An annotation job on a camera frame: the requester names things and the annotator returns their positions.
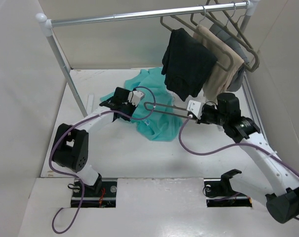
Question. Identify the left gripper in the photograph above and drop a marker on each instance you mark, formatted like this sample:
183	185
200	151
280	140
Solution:
133	106

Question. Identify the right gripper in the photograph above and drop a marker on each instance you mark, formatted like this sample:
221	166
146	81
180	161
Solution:
201	120

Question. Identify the teal t shirt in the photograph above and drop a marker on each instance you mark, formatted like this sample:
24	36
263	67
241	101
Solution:
157	127

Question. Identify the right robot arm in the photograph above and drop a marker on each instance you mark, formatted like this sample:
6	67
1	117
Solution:
280	192

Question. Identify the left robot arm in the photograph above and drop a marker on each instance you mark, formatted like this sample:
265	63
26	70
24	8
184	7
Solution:
71	143

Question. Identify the grey hanger with black garment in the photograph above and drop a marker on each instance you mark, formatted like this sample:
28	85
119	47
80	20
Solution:
181	22

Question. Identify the beige hanging garment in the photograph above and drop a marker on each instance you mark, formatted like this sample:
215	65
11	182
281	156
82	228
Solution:
227	65

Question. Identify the black hanging garment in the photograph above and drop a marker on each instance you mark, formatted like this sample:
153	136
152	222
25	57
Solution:
187	64

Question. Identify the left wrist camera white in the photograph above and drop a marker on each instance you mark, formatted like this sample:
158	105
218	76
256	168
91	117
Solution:
135	96

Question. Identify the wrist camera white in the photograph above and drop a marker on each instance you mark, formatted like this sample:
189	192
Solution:
135	96
195	108

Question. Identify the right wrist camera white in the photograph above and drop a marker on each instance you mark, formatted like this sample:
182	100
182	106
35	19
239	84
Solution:
195	108

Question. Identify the aluminium rail right side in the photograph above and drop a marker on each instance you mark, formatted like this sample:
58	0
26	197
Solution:
250	100

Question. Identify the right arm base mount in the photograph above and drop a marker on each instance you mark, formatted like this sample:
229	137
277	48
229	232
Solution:
218	192

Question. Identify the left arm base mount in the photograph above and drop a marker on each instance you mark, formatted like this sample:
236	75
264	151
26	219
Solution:
105	198

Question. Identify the silver clothes rack frame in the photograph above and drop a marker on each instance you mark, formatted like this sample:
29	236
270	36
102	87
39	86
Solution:
47	25

